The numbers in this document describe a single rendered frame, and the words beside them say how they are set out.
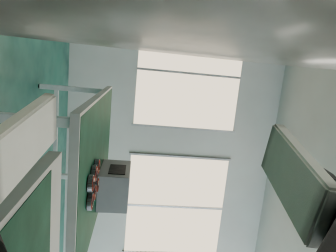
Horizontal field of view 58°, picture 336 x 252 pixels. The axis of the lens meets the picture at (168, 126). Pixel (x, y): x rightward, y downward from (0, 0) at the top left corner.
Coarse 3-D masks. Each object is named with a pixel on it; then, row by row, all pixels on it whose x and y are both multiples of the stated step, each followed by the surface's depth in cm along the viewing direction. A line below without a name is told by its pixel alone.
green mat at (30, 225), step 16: (48, 176) 99; (32, 192) 84; (48, 192) 101; (32, 208) 85; (48, 208) 102; (16, 224) 74; (32, 224) 86; (48, 224) 104; (16, 240) 74; (32, 240) 87; (48, 240) 105
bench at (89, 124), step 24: (96, 96) 223; (0, 120) 149; (72, 120) 149; (96, 120) 215; (72, 144) 152; (96, 144) 225; (72, 168) 154; (72, 192) 157; (72, 216) 159; (96, 216) 264; (72, 240) 162
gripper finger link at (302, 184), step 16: (272, 128) 18; (272, 144) 18; (288, 144) 16; (272, 160) 17; (288, 160) 15; (304, 160) 14; (272, 176) 17; (288, 176) 15; (304, 176) 14; (320, 176) 12; (288, 192) 15; (304, 192) 13; (320, 192) 12; (288, 208) 15; (304, 208) 13; (320, 208) 12; (304, 224) 13; (320, 224) 12; (304, 240) 13; (320, 240) 13
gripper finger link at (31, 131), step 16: (48, 96) 17; (16, 112) 14; (32, 112) 15; (48, 112) 17; (0, 128) 13; (16, 128) 13; (32, 128) 15; (48, 128) 17; (0, 144) 12; (16, 144) 13; (32, 144) 15; (48, 144) 17; (0, 160) 12; (16, 160) 14; (32, 160) 15; (0, 176) 12; (16, 176) 14; (0, 192) 12
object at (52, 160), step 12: (48, 156) 109; (60, 156) 115; (36, 168) 97; (48, 168) 99; (60, 168) 116; (24, 180) 87; (36, 180) 88; (60, 180) 118; (12, 192) 79; (24, 192) 79; (60, 192) 119; (0, 204) 72; (12, 204) 72; (0, 216) 67; (0, 228) 65
